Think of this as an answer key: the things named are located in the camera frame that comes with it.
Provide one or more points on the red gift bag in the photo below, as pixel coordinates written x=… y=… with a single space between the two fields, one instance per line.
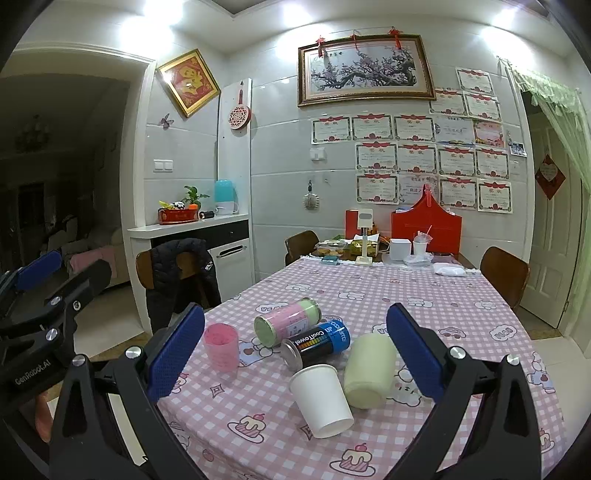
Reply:
x=425 y=226

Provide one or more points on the red round wall ornament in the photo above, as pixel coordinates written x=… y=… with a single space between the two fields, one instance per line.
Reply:
x=240 y=117

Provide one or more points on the white door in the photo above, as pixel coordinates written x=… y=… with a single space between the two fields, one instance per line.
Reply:
x=549 y=258

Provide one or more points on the group of wall certificates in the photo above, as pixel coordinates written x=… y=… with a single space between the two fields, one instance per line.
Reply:
x=415 y=157

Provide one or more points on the red diamond door decoration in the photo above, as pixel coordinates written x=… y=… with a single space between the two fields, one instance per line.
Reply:
x=549 y=175

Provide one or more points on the green lace curtain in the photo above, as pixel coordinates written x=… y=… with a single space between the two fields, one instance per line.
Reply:
x=558 y=94

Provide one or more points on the food container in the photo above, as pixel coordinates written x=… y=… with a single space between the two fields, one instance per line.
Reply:
x=332 y=247

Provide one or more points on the light sofa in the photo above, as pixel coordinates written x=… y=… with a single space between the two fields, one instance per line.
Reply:
x=104 y=237

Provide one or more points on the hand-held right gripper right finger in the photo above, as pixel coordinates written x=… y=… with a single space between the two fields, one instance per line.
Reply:
x=413 y=355

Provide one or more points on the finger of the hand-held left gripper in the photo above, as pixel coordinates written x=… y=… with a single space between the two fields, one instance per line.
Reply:
x=90 y=279
x=39 y=270

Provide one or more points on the white square box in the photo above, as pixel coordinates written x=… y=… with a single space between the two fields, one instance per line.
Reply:
x=400 y=249

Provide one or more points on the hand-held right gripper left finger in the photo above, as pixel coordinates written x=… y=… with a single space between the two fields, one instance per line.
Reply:
x=178 y=350

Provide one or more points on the black and blue can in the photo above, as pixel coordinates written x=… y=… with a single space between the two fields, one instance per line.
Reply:
x=318 y=344

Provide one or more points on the pink and green canister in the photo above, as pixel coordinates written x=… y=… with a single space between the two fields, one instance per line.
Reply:
x=288 y=321

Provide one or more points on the white cloth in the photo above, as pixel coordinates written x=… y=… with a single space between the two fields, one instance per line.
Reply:
x=450 y=270

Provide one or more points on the butterfly wall decal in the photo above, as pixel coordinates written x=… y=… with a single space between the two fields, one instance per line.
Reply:
x=166 y=121

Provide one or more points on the wooden chair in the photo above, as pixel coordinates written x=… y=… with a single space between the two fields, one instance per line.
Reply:
x=142 y=265
x=300 y=244
x=505 y=272

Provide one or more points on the red tray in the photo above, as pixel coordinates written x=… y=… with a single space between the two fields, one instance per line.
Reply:
x=178 y=217

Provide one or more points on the red and gold framed picture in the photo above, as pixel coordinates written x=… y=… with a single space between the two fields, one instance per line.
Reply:
x=188 y=83

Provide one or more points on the hanging grey scrubber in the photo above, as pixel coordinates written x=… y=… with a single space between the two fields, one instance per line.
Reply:
x=310 y=201

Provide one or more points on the white stand lamp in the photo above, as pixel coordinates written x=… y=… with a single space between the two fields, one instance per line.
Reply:
x=364 y=249

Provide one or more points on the small wall photo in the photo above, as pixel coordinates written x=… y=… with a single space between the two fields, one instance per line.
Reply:
x=517 y=149

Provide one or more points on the small teal box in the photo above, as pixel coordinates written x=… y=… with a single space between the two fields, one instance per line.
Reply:
x=330 y=260

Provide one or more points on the black jacket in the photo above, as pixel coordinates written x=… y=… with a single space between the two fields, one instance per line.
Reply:
x=184 y=286

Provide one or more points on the teal and white humidifier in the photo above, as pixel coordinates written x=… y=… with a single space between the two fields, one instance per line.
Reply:
x=226 y=194

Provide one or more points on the small potted plant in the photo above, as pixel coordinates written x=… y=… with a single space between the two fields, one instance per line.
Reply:
x=193 y=196

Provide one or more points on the chandelier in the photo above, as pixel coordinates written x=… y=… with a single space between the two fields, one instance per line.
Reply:
x=32 y=134

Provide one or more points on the pink checkered tablecloth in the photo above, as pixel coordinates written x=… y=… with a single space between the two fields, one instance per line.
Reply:
x=415 y=295

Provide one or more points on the white wall switch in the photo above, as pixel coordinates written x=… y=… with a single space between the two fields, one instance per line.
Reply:
x=317 y=154
x=163 y=165

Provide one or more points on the person's left forearm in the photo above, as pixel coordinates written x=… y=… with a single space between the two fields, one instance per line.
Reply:
x=44 y=415

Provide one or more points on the pink blanket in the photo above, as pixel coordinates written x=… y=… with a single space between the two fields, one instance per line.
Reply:
x=94 y=261

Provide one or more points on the cream plastic cup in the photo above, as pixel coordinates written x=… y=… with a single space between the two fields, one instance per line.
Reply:
x=369 y=369

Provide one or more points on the pink plastic cup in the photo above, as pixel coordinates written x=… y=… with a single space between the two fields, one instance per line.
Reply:
x=222 y=348

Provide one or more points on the white paper cup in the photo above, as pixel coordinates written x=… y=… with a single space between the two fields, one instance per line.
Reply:
x=323 y=401

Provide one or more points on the white counter cabinet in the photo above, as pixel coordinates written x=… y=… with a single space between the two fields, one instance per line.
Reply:
x=231 y=267

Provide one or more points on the framed blossom painting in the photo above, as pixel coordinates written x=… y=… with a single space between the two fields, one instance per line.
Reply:
x=364 y=69

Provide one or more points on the clear cup with straw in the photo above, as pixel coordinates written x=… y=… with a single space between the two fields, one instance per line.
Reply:
x=421 y=247

